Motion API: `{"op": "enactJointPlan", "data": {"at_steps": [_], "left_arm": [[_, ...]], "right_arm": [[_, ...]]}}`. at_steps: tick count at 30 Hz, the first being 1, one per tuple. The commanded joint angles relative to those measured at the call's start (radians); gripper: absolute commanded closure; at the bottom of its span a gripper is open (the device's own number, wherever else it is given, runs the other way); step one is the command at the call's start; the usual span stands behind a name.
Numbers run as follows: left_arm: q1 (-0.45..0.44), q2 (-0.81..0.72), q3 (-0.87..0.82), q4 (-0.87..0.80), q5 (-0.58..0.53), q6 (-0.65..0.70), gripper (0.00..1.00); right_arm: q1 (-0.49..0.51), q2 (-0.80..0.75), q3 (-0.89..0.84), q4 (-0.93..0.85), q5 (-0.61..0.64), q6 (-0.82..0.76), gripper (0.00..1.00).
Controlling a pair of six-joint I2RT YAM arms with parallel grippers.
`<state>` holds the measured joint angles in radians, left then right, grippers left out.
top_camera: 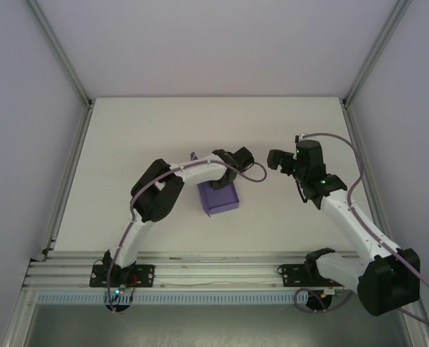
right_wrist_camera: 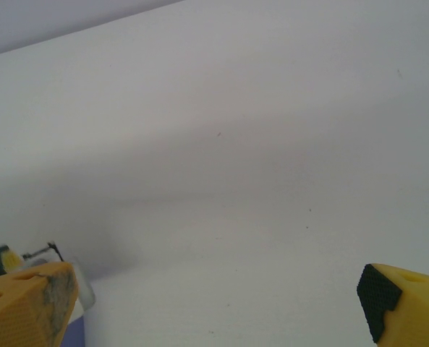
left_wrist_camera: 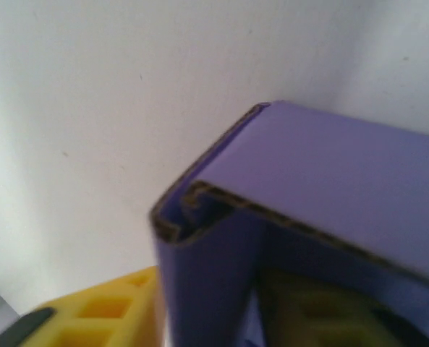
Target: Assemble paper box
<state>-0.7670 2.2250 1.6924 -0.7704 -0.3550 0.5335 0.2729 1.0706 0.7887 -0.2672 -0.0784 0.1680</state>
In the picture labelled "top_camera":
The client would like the purple paper box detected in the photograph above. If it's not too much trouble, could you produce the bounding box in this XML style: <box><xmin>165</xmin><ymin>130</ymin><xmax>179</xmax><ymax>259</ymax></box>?
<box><xmin>190</xmin><ymin>151</ymin><xmax>241</xmax><ymax>218</ymax></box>

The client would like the aluminium base beam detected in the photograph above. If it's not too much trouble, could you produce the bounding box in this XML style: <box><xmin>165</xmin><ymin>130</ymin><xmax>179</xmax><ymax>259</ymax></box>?
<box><xmin>21</xmin><ymin>251</ymin><xmax>417</xmax><ymax>291</ymax></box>

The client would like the grey metal sheet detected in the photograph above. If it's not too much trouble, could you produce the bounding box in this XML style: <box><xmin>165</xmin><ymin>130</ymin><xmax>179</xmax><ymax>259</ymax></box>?
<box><xmin>20</xmin><ymin>302</ymin><xmax>412</xmax><ymax>347</ymax></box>

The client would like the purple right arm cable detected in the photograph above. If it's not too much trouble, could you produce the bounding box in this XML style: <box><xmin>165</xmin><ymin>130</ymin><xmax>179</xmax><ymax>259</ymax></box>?
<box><xmin>294</xmin><ymin>132</ymin><xmax>429</xmax><ymax>327</ymax></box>

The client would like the aluminium table side rail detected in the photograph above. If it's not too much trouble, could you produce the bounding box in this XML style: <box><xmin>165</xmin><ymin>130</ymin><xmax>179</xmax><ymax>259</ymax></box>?
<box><xmin>40</xmin><ymin>100</ymin><xmax>94</xmax><ymax>262</ymax></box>
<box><xmin>341</xmin><ymin>100</ymin><xmax>399</xmax><ymax>262</ymax></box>

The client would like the aluminium frame post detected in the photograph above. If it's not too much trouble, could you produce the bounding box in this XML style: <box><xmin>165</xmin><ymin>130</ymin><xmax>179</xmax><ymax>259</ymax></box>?
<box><xmin>26</xmin><ymin>0</ymin><xmax>94</xmax><ymax>108</ymax></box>
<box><xmin>341</xmin><ymin>0</ymin><xmax>415</xmax><ymax>106</ymax></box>

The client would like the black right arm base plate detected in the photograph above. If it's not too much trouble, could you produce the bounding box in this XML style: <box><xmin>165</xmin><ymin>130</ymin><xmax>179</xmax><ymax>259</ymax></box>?
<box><xmin>277</xmin><ymin>262</ymin><xmax>345</xmax><ymax>289</ymax></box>

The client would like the slotted grey cable duct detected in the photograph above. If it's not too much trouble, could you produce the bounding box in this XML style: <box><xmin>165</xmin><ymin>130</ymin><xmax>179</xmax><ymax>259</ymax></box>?
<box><xmin>35</xmin><ymin>291</ymin><xmax>405</xmax><ymax>305</ymax></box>

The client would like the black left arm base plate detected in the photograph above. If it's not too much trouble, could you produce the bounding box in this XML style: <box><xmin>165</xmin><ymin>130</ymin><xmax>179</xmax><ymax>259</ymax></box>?
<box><xmin>89</xmin><ymin>263</ymin><xmax>156</xmax><ymax>289</ymax></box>

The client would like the aluminium frame leg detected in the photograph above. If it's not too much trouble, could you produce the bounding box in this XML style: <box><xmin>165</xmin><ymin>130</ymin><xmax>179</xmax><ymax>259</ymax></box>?
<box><xmin>0</xmin><ymin>287</ymin><xmax>40</xmax><ymax>347</ymax></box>
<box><xmin>397</xmin><ymin>287</ymin><xmax>429</xmax><ymax>347</ymax></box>

